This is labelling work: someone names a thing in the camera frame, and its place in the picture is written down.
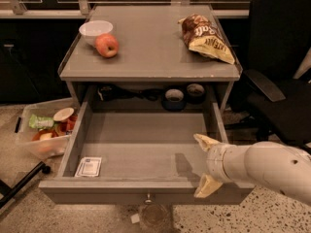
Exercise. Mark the tan bowl in bin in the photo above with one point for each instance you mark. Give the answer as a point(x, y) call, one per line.
point(63, 114)

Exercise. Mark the white paper packet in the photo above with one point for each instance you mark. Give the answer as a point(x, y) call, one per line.
point(89, 167)

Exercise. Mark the blue tape roll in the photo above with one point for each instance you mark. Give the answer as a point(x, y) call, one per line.
point(173, 100)

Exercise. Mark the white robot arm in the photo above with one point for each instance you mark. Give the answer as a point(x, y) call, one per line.
point(278, 167)

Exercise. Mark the black tape roll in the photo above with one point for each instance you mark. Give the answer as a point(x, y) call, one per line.
point(195, 93)

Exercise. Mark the white bowl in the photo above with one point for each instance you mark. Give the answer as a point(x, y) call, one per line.
point(92, 29)

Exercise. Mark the brown yellow chip bag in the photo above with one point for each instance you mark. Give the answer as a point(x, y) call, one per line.
point(203, 36)

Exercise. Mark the metal drawer knob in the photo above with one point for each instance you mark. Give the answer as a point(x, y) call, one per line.
point(148, 200)

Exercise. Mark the black chair leg left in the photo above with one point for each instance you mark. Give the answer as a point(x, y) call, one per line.
point(8, 192)

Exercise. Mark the clear plastic storage bin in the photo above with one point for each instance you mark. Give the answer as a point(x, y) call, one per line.
point(45, 143)

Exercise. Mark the green snack bag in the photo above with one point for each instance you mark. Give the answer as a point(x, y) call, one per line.
point(41, 122)

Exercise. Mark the red apple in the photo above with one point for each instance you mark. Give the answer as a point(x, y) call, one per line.
point(107, 45)

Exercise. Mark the grey top drawer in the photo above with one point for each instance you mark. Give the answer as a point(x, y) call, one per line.
point(144, 150)

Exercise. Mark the black office chair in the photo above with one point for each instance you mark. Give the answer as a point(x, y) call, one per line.
point(270, 90)

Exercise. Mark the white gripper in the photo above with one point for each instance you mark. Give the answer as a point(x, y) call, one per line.
point(215, 161)

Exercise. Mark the grey cabinet desk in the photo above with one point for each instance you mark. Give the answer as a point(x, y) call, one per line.
point(152, 50)

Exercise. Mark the round floor outlet cover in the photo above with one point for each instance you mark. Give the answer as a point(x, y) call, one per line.
point(155, 217)

